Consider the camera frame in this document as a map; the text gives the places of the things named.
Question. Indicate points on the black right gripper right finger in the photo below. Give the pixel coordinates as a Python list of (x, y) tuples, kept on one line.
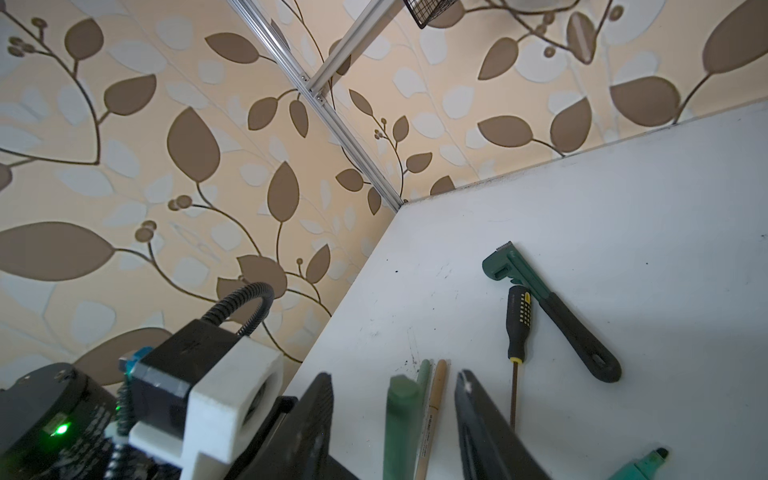
[(489, 448)]

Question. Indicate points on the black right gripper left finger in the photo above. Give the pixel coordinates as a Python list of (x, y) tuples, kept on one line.
[(299, 449)]

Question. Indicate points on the dark green highlighter cap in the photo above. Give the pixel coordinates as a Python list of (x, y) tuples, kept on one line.
[(403, 422)]

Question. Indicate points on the brown wooden pen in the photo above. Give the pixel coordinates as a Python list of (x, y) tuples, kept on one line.
[(434, 401)]

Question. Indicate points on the green highlighter pen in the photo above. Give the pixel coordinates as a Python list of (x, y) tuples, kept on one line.
[(644, 468)]

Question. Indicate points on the light green pen cap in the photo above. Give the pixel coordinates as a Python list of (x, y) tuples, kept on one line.
[(424, 375)]

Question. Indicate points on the green pipe wrench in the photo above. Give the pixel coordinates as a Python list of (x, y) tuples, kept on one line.
[(508, 262)]

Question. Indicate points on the black yellow screwdriver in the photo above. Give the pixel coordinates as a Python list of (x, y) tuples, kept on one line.
[(518, 326)]

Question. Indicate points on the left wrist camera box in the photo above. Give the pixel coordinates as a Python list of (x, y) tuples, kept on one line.
[(200, 397)]

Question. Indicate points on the black wire basket centre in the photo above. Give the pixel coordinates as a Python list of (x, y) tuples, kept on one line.
[(425, 11)]

